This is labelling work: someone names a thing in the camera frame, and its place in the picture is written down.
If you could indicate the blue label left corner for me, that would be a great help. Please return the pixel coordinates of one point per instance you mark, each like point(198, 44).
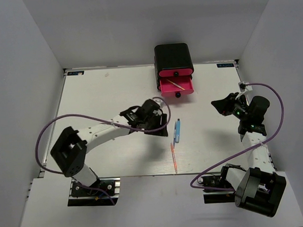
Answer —
point(75, 73)

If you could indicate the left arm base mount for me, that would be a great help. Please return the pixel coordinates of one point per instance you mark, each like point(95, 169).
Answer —
point(106, 193)

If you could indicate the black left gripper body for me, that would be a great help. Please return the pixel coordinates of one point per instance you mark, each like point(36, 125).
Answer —
point(150, 122)

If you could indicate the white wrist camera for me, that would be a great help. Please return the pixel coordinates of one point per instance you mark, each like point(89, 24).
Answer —
point(160, 102)
point(245, 88)

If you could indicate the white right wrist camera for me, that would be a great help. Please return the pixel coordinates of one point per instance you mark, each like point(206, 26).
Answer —
point(245, 88)

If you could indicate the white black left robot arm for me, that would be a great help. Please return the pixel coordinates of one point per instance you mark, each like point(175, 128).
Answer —
point(72, 146)

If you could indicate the blue label right corner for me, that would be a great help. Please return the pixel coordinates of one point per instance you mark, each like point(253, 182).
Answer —
point(225, 65)

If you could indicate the blue label corner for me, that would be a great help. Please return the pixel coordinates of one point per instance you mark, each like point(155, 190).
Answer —
point(225, 65)
point(75, 73)

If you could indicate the pink top drawer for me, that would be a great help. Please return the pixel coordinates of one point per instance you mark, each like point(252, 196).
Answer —
point(175, 72)

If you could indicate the yellow pencil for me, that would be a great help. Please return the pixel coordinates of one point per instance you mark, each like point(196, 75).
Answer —
point(176, 85)

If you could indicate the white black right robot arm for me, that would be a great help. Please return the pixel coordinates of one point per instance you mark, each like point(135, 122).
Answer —
point(258, 188)

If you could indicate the red pen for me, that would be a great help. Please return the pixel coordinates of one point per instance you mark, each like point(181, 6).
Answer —
point(174, 158)

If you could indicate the light blue marker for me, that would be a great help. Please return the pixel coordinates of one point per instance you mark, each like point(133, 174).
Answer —
point(177, 131)

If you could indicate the black drawer cabinet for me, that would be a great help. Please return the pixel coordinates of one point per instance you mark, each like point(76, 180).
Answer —
point(171, 56)

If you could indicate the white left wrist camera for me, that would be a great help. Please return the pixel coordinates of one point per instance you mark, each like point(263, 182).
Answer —
point(160, 102)

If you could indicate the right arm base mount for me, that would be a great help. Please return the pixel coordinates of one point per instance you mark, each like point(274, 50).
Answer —
point(218, 181)

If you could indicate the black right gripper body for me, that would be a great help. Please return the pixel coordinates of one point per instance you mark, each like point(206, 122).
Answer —
point(239, 109)

